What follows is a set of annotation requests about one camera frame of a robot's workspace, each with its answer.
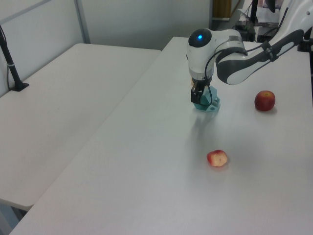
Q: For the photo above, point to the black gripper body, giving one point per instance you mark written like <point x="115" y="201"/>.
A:
<point x="199" y="85"/>

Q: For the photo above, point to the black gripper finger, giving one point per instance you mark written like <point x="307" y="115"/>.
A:
<point x="209" y="95"/>
<point x="195" y="98"/>

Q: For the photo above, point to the teal faceted plastic mug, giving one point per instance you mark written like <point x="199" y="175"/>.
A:
<point x="210" y="102"/>

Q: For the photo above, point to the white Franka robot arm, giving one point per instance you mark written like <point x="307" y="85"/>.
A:
<point x="244" y="66"/>

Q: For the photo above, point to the red toy apple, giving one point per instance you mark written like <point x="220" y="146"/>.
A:
<point x="264" y="101"/>

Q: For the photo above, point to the wooden cabinet panel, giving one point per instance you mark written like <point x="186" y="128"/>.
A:
<point x="221" y="8"/>

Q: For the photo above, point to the black monitor stand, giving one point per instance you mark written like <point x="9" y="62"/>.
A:
<point x="253" y="9"/>

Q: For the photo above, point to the white paper sheets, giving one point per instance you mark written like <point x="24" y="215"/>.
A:
<point x="267" y="17"/>

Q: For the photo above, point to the white side table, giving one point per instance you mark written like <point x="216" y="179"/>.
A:
<point x="61" y="110"/>

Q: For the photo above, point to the black pole stand with base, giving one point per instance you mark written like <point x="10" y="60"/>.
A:
<point x="12" y="71"/>

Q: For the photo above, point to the grey partition end post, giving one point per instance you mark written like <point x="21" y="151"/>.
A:
<point x="210" y="12"/>

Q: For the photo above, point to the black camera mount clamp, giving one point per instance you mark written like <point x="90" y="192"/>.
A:
<point x="304" y="44"/>

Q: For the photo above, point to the grey partition corner post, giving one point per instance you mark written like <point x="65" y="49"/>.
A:
<point x="82" y="22"/>

